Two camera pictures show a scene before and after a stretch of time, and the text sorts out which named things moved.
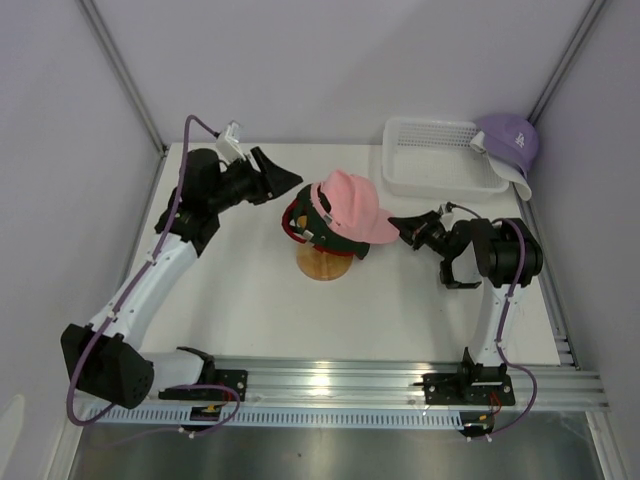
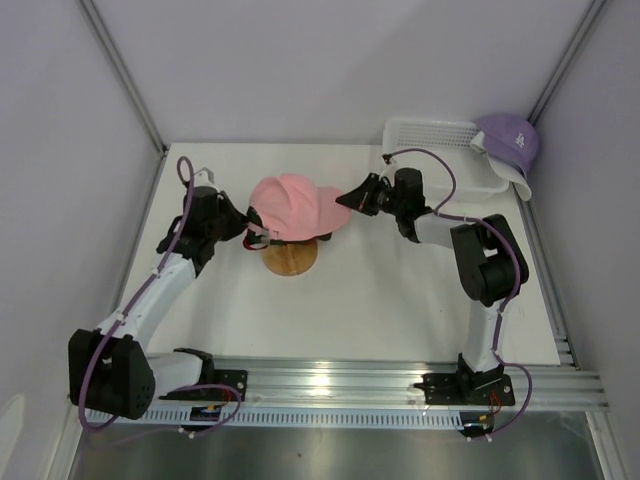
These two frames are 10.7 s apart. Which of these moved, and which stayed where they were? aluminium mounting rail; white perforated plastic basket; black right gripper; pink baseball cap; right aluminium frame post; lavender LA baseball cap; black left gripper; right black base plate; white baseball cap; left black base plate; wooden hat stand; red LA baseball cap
Moved: pink baseball cap; wooden hat stand; black left gripper; red LA baseball cap; black right gripper
Stayed: aluminium mounting rail; left black base plate; right black base plate; right aluminium frame post; lavender LA baseball cap; white baseball cap; white perforated plastic basket
